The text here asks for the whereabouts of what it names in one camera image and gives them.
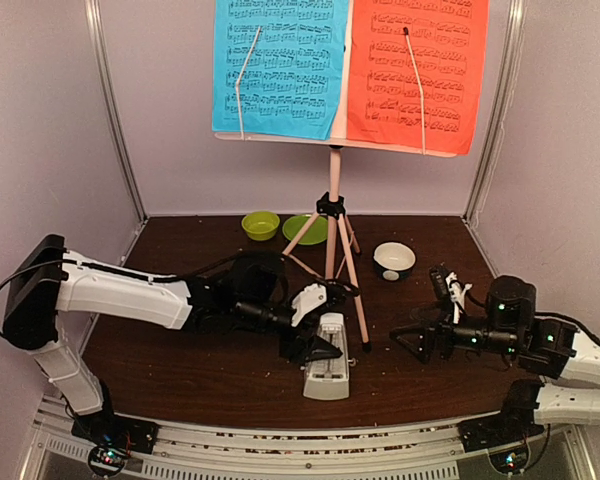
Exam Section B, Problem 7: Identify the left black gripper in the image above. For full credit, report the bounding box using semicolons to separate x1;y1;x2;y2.
236;296;343;365

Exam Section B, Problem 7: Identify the white metronome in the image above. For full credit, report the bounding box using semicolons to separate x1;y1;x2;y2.
303;312;350;401

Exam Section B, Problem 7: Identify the pink music stand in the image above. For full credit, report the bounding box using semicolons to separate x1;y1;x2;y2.
212;0;474;354

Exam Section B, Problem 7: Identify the blue paper sheet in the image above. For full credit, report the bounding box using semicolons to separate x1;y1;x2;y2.
212;0;349;141

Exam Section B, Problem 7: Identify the red paper sheet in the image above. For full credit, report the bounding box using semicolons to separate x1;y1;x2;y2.
347;0;490;156

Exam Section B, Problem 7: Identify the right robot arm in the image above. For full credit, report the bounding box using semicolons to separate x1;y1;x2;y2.
389;266;600;452

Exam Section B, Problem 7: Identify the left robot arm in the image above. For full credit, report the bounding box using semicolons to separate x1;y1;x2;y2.
0;234;357;466

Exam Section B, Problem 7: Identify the dark bowl white inside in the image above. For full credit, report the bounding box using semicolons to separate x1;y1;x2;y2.
373;242;416;282

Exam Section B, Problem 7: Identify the green plate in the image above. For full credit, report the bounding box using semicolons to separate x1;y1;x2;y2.
281;213;329;247

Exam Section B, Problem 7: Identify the lime green bowl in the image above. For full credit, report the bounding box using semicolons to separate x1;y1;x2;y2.
241;211;280;241

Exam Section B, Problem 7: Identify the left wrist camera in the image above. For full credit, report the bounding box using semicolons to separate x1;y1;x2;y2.
291;280;352;327

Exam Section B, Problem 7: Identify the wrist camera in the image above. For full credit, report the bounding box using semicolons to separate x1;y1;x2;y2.
291;280;352;327
429;265;473;325

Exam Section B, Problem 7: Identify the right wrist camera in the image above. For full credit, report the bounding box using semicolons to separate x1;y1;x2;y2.
429;265;473;325

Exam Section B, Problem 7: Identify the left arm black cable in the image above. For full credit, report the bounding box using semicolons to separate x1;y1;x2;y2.
0;252;356;346

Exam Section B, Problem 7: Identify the right aluminium post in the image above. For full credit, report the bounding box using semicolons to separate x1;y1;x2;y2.
464;0;528;230

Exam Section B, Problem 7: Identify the aluminium post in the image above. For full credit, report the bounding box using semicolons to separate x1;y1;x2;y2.
84;0;148;223
464;0;528;230

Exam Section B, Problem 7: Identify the left aluminium post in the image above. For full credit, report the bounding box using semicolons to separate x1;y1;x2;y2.
84;0;148;223

